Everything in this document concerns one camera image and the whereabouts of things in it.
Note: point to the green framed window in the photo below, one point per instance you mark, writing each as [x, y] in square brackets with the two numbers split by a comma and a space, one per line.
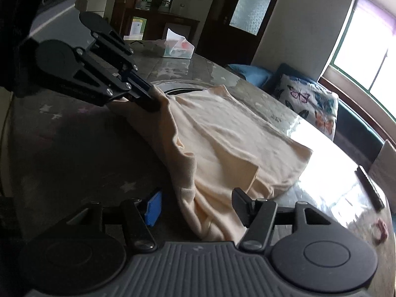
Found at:
[365, 46]

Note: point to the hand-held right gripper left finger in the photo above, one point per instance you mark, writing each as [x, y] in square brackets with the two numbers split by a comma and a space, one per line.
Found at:
[153, 208]

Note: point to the tissue box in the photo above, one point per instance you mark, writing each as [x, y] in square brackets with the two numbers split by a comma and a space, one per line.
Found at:
[178, 51]

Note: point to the blue sofa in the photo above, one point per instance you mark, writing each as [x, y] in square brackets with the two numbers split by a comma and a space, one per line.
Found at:
[355, 133]

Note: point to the dark wooden glass door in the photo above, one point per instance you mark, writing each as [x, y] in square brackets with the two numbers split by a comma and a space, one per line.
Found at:
[216, 21]

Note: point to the cream knit garment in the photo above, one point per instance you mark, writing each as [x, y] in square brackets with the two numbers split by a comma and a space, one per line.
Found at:
[222, 142]

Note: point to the green yellow box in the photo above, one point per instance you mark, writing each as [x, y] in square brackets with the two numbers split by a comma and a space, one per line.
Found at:
[137, 27]

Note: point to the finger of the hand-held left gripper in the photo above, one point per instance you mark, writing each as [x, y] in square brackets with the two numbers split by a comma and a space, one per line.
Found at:
[148, 103]
[139, 82]

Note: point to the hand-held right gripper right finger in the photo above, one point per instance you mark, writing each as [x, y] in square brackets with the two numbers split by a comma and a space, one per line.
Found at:
[243, 207]

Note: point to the low wooden cabinet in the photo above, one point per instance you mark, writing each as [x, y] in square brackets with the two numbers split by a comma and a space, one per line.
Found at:
[154, 15]

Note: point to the butterfly print pillow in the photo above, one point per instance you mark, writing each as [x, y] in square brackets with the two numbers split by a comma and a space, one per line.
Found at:
[309, 105]

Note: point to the black remote control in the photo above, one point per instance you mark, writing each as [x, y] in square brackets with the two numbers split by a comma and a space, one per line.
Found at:
[369, 188]

